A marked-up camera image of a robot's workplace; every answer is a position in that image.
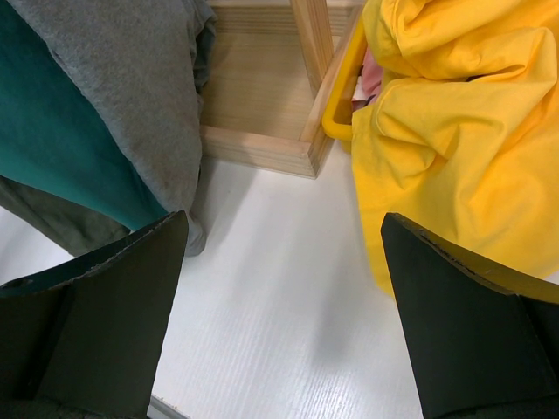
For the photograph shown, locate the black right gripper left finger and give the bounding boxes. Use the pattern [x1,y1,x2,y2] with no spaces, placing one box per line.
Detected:
[1,212,189,418]

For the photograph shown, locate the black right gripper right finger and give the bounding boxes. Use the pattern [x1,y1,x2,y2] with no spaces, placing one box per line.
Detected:
[381,213,558,418]

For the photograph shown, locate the olive green shorts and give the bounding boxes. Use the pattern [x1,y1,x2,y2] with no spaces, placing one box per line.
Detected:
[1,177,130,258]

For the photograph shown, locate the yellow shorts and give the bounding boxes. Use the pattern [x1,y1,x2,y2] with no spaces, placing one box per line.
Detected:
[351,1,558,292]

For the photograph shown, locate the teal green shorts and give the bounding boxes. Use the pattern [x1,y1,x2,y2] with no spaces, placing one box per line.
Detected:
[1,1,168,230]

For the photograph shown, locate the pink floral shorts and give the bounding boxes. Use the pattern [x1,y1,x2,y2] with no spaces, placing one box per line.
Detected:
[351,49,383,112]

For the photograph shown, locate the grey shorts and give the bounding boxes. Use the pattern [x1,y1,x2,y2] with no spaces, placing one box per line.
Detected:
[8,0,218,258]

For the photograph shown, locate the yellow plastic tray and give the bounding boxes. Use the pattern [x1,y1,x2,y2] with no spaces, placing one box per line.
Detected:
[321,15,368,144]

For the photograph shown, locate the wooden clothes rack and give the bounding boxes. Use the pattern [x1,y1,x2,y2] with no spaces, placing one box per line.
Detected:
[202,1,362,178]

